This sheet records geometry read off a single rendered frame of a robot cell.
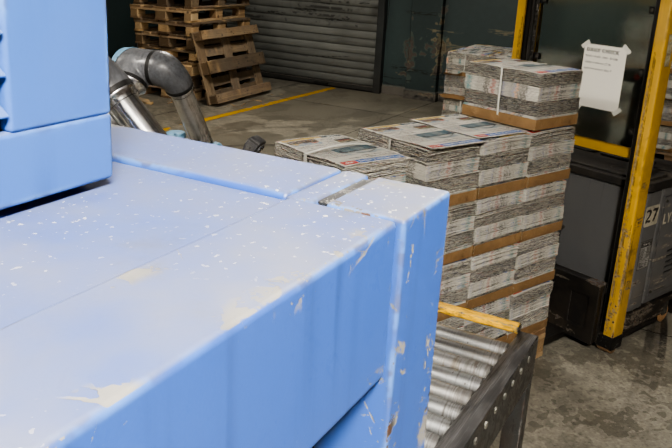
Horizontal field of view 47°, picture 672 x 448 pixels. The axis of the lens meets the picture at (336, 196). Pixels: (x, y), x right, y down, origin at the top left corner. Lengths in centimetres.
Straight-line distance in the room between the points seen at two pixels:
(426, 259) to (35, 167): 23
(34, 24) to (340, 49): 979
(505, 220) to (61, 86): 276
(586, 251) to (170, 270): 361
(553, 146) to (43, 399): 305
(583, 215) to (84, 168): 351
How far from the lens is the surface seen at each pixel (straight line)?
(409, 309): 47
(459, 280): 301
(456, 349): 193
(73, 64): 46
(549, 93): 317
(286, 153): 263
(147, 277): 35
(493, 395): 176
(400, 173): 258
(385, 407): 49
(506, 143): 301
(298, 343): 36
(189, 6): 881
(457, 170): 283
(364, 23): 1003
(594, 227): 386
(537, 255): 339
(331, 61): 1027
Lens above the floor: 169
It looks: 17 degrees down
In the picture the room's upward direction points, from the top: 3 degrees clockwise
